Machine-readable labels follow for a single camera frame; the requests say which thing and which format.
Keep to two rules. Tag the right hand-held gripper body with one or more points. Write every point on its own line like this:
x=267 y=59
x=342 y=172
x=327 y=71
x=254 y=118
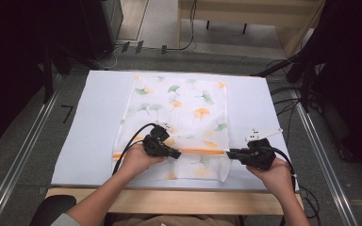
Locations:
x=259 y=157

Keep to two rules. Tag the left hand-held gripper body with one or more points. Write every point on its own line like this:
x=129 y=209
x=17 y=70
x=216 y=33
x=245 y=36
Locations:
x=155 y=144

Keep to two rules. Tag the white leaf-print pillowcase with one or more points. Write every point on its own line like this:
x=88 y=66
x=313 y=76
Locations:
x=185 y=94

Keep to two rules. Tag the person's left hand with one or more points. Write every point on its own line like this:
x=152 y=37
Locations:
x=135 y=161

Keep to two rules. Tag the person's right hand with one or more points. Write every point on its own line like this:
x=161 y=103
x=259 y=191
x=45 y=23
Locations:
x=278 y=177

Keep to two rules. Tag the light wooden table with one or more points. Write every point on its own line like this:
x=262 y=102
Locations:
x=182 y=202

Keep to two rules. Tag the person's beige trousers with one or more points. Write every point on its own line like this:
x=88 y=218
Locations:
x=176 y=220

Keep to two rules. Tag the white table cover sheet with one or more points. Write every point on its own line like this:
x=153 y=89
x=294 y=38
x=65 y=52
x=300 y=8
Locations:
x=100 y=103

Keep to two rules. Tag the black curtain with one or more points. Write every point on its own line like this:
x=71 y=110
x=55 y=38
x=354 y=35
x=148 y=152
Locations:
x=352 y=78
x=9 y=62

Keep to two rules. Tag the black chair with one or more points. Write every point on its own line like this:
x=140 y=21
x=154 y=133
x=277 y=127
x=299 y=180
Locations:
x=52 y=208

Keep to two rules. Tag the dark cabinet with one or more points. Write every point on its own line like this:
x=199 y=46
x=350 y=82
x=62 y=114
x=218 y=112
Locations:
x=105 y=25

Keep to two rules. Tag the light wooden bench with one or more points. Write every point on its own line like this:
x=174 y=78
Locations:
x=295 y=19

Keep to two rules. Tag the metal floor rail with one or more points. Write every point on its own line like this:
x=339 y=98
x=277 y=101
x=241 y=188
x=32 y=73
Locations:
x=323 y=157
x=22 y=150

